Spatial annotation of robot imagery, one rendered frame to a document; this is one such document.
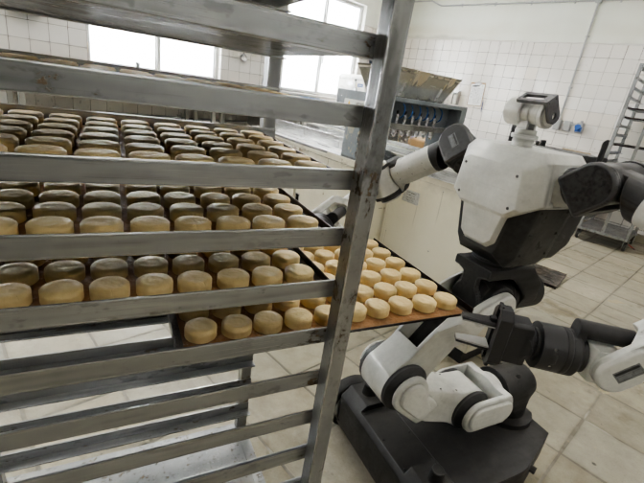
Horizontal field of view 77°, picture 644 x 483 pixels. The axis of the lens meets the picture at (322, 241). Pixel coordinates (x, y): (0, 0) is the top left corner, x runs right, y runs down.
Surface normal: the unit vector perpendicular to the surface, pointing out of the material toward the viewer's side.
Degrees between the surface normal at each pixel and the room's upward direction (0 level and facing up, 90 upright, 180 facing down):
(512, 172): 91
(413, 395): 90
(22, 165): 90
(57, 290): 0
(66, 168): 90
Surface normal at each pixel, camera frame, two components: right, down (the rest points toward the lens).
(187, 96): 0.43, 0.38
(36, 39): 0.67, 0.35
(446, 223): -0.79, 0.11
